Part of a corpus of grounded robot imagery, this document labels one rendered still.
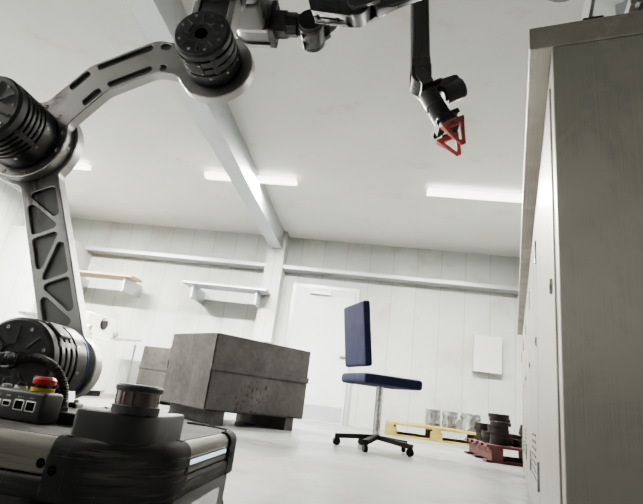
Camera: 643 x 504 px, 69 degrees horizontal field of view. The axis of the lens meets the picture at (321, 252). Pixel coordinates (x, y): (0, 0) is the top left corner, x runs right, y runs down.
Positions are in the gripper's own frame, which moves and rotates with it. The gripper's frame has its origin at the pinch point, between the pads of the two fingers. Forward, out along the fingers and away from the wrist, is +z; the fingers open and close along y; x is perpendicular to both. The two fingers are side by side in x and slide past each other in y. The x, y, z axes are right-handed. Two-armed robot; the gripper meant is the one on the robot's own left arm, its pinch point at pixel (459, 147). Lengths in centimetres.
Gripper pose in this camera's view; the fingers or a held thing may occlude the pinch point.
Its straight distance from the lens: 139.6
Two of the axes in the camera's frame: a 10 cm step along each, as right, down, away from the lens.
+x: -9.2, 3.9, -0.4
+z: 3.8, 8.7, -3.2
